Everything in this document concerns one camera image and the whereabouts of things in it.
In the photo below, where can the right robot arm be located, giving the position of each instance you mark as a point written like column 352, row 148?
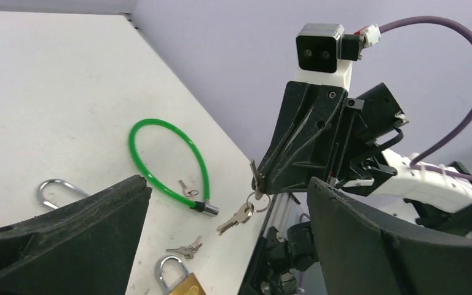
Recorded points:
column 441, row 196

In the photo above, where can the brass padlock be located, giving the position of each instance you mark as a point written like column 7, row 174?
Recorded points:
column 55, row 193
column 175, row 278

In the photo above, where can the green cable lock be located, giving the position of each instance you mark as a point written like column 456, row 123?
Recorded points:
column 163, row 154

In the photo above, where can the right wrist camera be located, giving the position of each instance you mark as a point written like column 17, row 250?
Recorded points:
column 325, row 53

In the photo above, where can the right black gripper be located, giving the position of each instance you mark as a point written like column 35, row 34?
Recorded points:
column 311, row 117

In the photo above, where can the padlock keys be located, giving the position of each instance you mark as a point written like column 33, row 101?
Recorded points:
column 188, row 251
column 247, row 209

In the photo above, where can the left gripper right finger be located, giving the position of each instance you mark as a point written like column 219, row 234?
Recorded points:
column 363, row 250

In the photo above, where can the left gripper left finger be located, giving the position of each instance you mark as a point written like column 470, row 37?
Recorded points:
column 86, row 247

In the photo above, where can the cable lock keys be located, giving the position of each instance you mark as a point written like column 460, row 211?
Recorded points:
column 188, row 192

